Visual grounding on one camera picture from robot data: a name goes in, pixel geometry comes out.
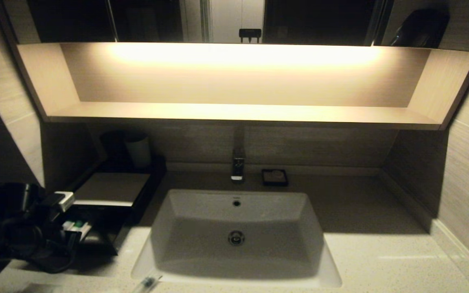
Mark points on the white cup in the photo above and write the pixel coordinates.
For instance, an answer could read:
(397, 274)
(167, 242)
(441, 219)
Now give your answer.
(138, 152)

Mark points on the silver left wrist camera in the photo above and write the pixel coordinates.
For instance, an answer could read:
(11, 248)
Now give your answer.
(64, 200)

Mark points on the chrome sink drain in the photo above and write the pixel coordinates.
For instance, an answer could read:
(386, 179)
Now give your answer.
(236, 238)

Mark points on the clear toothbrush packet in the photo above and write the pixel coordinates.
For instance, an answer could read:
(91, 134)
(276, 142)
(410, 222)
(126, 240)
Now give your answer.
(147, 282)

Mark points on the mirror cabinet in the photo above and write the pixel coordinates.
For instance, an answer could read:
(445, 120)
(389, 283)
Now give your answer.
(320, 20)

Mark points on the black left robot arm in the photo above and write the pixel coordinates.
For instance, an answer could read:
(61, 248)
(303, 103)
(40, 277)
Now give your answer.
(2, 228)

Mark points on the white green toiletry packet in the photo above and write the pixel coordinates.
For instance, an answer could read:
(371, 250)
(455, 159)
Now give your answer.
(77, 228)

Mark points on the black soap dish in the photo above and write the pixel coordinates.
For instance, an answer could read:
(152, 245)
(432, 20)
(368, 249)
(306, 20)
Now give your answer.
(264, 183)

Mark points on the black cup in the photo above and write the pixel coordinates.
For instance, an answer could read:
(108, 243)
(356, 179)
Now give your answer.
(112, 146)

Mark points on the white ceramic sink basin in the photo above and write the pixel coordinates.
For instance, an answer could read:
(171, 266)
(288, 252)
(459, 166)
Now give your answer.
(202, 244)

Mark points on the wooden wall niche shelf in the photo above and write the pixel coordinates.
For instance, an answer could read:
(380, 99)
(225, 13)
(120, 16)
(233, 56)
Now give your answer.
(234, 111)

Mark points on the chrome faucet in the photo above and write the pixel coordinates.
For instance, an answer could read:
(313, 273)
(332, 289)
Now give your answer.
(237, 167)

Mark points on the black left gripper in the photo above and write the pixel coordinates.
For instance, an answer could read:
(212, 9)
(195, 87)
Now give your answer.
(49, 228)

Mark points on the small black bracket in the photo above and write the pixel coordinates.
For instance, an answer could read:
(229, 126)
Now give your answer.
(250, 33)

